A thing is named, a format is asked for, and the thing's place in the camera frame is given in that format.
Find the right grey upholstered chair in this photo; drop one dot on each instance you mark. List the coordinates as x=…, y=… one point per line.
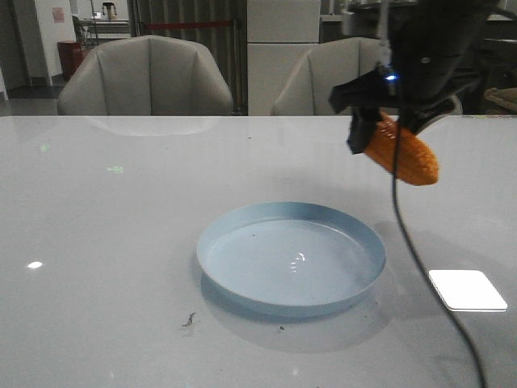
x=307, y=88

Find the orange corn cob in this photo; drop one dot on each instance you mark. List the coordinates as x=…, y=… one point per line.
x=416, y=162

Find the dark side chair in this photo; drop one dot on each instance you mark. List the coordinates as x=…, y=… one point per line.
x=495, y=92

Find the red waste bin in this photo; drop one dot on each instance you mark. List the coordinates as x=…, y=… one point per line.
x=70, y=54

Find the white drawer cabinet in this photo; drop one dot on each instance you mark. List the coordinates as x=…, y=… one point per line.
x=277, y=33

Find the pink wall notice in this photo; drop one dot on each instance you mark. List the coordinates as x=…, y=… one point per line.
x=58, y=15

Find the grey upholstered chair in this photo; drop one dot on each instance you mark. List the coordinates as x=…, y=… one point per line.
x=147, y=76
x=307, y=88

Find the red barrier belt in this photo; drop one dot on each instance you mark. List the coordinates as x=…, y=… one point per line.
x=191, y=25

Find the background metal table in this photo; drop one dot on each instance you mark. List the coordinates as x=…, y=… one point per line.
x=102, y=20

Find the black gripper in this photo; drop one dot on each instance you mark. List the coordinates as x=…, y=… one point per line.
x=417, y=70

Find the light blue round plate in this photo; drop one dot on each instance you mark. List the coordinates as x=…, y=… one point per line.
x=291, y=259

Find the left grey upholstered chair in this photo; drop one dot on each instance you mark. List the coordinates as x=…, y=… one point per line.
x=147, y=76

